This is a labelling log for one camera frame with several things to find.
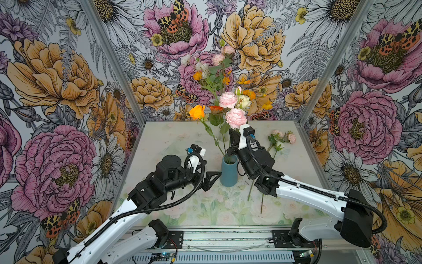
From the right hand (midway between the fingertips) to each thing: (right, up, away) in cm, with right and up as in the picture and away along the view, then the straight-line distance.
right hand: (228, 132), depth 69 cm
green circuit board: (-29, -53, +3) cm, 61 cm away
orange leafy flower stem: (-5, +6, +7) cm, 11 cm away
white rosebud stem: (+19, -34, +18) cm, 43 cm away
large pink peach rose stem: (+36, -3, +43) cm, 56 cm away
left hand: (-7, -16, -4) cm, 18 cm away
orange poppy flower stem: (-7, +23, +23) cm, 33 cm away
